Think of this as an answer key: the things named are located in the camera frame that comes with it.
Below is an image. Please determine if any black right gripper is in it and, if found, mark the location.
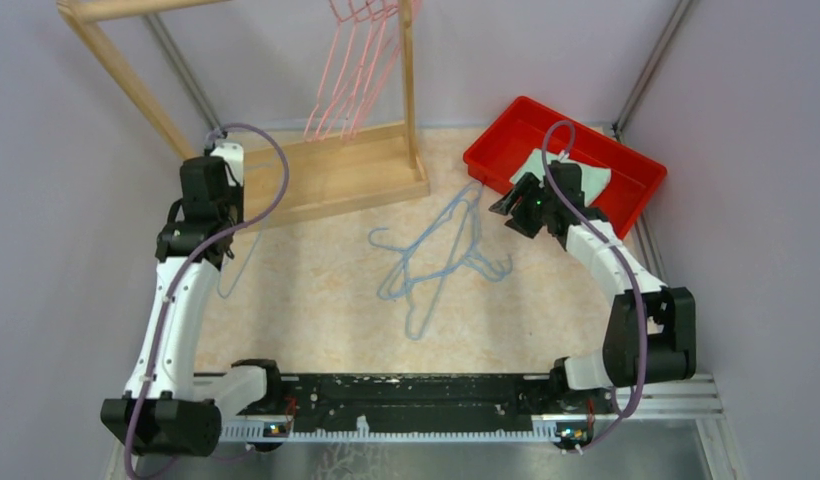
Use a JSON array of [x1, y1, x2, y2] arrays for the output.
[[490, 172, 555, 238]]

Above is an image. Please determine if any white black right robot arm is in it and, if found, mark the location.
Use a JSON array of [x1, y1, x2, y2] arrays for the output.
[[489, 160, 697, 412]]

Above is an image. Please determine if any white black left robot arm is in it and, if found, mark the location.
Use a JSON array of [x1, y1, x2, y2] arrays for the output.
[[100, 149, 286, 457]]

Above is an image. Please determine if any red plastic bin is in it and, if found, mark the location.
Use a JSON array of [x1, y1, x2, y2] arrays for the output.
[[463, 96, 667, 238]]

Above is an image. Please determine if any light green folded cloth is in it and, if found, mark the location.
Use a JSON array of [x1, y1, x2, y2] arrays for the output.
[[510, 148, 612, 206]]

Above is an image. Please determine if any wooden hanger rack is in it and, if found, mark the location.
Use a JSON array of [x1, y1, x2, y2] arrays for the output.
[[56, 0, 430, 225]]

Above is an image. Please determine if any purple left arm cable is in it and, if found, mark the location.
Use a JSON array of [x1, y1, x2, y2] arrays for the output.
[[123, 123, 291, 480]]

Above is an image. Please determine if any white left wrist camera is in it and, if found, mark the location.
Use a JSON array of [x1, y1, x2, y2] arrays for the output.
[[210, 140, 245, 187]]

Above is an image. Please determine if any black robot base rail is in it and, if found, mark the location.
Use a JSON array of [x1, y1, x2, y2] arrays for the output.
[[242, 373, 613, 438]]

